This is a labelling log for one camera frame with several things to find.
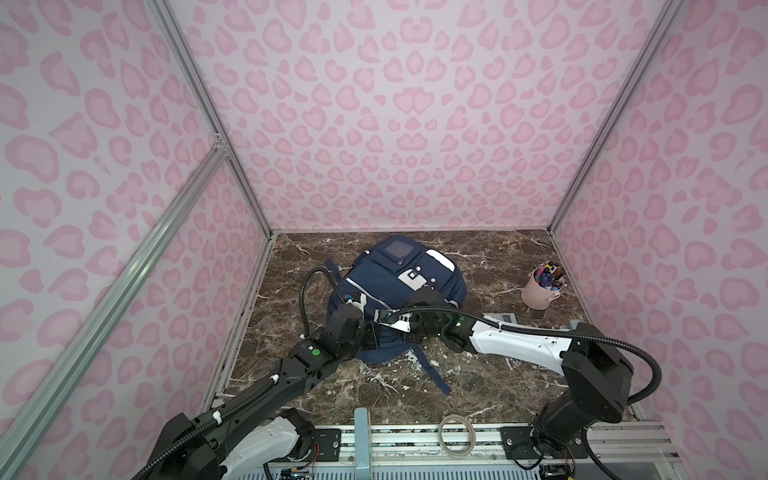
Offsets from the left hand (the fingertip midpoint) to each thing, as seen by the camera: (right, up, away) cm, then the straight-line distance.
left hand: (385, 324), depth 79 cm
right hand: (+2, +2, +3) cm, 5 cm away
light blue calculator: (+37, -1, +16) cm, 40 cm away
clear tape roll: (+21, -28, -7) cm, 35 cm away
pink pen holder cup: (+47, +5, +14) cm, 49 cm away
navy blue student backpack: (0, +13, +15) cm, 20 cm away
